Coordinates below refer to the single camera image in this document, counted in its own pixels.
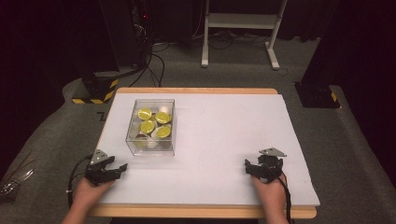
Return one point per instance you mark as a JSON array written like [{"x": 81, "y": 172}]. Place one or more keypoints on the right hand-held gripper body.
[{"x": 271, "y": 168}]

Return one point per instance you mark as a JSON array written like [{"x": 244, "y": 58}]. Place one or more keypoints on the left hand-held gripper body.
[{"x": 98, "y": 175}]

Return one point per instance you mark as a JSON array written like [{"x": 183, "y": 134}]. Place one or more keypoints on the clear plastic drawer case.
[{"x": 134, "y": 149}]

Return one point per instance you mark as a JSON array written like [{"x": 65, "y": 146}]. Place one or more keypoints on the pile of coffee capsules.
[{"x": 147, "y": 127}]

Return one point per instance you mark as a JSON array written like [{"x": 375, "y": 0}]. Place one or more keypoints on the person's left hand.
[{"x": 88, "y": 193}]

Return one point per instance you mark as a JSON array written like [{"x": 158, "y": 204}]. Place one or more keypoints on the person's right hand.
[{"x": 269, "y": 194}]

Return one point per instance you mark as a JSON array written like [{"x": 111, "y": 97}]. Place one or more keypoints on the white table mat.
[{"x": 224, "y": 140}]

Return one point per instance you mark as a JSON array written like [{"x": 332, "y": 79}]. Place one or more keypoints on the black stand with striped base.
[{"x": 98, "y": 90}]

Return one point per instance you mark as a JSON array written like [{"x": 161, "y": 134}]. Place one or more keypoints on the shiny metal rods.
[{"x": 14, "y": 183}]

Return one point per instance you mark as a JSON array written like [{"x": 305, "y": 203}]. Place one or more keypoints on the black stand base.
[{"x": 316, "y": 95}]

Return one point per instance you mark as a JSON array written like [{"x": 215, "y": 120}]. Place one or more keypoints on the wooden table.
[{"x": 199, "y": 90}]

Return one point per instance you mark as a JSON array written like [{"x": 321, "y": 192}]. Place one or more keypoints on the black equipment column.
[{"x": 124, "y": 31}]

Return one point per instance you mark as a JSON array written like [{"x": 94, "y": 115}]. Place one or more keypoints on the white metal stand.
[{"x": 239, "y": 21}]

